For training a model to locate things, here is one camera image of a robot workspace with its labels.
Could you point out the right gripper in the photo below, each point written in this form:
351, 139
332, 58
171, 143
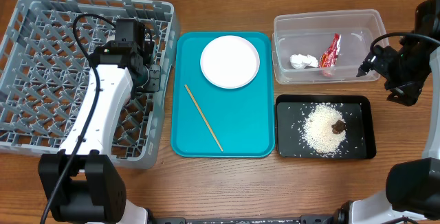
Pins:
378, 59

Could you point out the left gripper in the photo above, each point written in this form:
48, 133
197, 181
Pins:
156, 82

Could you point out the wooden chopstick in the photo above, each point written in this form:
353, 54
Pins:
203, 117

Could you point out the red snack wrapper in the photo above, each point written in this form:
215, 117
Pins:
330, 56

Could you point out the large white round plate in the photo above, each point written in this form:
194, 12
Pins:
230, 62

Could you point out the brown food scrap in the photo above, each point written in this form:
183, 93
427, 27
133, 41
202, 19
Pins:
339, 127

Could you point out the white rice pile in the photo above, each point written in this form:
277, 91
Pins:
310, 133

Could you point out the clear plastic wrap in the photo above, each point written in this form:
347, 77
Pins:
299, 61

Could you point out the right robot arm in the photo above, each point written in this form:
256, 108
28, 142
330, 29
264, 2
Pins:
412, 188

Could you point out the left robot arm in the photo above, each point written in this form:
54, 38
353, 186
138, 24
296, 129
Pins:
80, 182

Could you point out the clear plastic waste bin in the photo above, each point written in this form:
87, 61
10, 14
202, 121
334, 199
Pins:
312, 34

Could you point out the teal plastic serving tray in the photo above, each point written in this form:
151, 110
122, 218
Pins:
242, 119

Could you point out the grey plastic dish rack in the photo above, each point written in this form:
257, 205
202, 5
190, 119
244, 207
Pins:
44, 74

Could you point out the black plastic tray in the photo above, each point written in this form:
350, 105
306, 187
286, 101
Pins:
283, 117

